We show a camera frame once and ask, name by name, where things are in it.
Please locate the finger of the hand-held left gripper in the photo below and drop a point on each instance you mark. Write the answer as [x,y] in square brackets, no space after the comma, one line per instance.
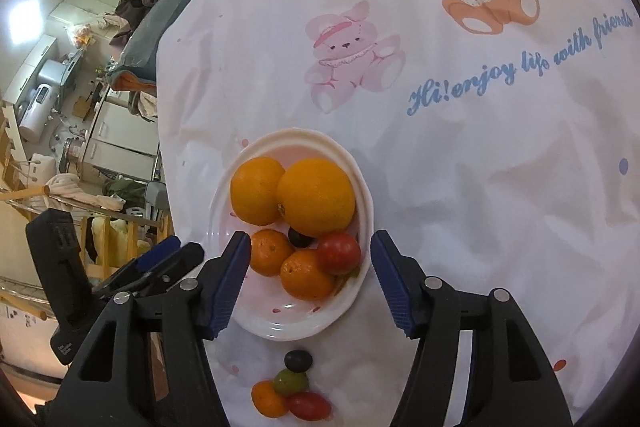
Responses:
[157,252]
[180,259]

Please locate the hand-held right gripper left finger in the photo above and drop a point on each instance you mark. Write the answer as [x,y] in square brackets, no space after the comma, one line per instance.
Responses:
[227,287]

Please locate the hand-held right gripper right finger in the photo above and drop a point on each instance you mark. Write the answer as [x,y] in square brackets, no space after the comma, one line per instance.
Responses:
[395,287]

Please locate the small tangerine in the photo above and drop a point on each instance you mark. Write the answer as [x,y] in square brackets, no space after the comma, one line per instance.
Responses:
[305,276]
[267,399]
[270,253]

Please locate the round red cherry tomato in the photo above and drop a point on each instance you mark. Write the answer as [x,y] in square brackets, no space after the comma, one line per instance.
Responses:
[339,253]

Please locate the pink strawberry pattern plate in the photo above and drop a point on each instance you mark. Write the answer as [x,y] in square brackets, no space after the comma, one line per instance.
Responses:
[295,319]

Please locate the dark purple cherry tomato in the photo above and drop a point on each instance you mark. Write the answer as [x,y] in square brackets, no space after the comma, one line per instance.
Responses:
[299,239]
[298,359]

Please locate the medium orange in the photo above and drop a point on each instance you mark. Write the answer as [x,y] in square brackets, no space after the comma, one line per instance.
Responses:
[255,189]

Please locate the large orange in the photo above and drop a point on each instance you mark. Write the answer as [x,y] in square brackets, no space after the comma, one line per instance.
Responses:
[316,197]

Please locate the yellow wooden rack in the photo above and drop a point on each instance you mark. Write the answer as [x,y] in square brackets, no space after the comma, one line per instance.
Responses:
[131,239]

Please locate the grey folding chair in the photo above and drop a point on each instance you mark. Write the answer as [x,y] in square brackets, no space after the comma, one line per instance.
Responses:
[156,199]

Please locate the cream fluffy towel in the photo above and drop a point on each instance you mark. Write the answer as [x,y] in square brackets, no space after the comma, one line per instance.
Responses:
[70,187]

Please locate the white cartoon animal printed blanket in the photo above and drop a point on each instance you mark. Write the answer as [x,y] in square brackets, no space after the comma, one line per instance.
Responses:
[450,207]

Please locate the green cherry tomato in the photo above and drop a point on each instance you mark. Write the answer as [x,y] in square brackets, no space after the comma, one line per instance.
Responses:
[290,381]

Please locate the white base cabinet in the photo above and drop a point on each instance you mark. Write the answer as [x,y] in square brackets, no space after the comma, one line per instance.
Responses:
[120,129]

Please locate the oblong red cherry tomato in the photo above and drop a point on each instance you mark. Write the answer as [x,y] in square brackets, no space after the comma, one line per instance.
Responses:
[310,406]

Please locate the white water heater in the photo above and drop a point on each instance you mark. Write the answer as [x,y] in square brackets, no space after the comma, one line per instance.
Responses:
[35,114]

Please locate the range hood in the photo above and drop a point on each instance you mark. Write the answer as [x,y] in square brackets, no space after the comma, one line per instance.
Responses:
[57,72]

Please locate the blue-grey cushion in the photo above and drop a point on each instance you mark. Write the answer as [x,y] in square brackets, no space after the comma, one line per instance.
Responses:
[150,37]

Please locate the hanging plastic bag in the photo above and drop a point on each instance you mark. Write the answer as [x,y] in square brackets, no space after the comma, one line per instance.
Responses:
[82,35]

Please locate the ceiling light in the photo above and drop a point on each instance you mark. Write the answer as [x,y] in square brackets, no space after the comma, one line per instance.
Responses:
[27,19]

